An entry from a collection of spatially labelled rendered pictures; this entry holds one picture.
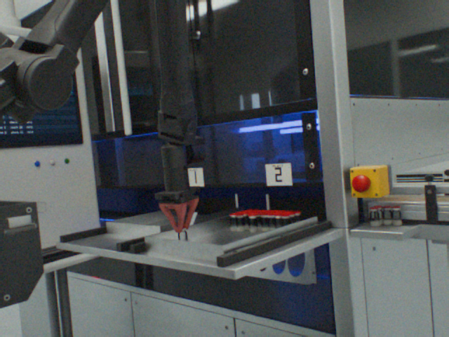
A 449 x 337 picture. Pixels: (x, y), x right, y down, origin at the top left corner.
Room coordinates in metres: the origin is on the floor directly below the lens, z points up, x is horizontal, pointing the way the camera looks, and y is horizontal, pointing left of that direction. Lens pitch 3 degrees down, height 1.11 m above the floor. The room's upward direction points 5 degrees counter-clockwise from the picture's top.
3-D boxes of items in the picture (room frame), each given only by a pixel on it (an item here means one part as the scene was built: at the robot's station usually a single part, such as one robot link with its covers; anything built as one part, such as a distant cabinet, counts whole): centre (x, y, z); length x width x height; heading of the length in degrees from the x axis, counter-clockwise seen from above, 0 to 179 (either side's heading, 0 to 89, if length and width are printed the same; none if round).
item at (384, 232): (1.13, -0.39, 0.87); 0.14 x 0.13 x 0.02; 136
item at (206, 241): (1.11, -0.01, 0.90); 0.34 x 0.26 x 0.04; 136
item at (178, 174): (1.08, 0.11, 1.04); 0.10 x 0.07 x 0.07; 151
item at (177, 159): (1.08, 0.11, 1.10); 0.07 x 0.06 x 0.07; 148
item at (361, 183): (1.07, -0.32, 0.99); 0.04 x 0.04 x 0.04; 46
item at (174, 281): (1.85, 0.47, 0.73); 1.98 x 0.01 x 0.25; 46
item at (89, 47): (2.01, 0.62, 1.51); 0.49 x 0.01 x 0.59; 46
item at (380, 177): (1.11, -0.35, 1.00); 0.08 x 0.07 x 0.07; 136
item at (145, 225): (1.43, 0.16, 0.90); 0.34 x 0.26 x 0.04; 136
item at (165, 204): (1.08, 0.11, 0.97); 0.07 x 0.07 x 0.09; 61
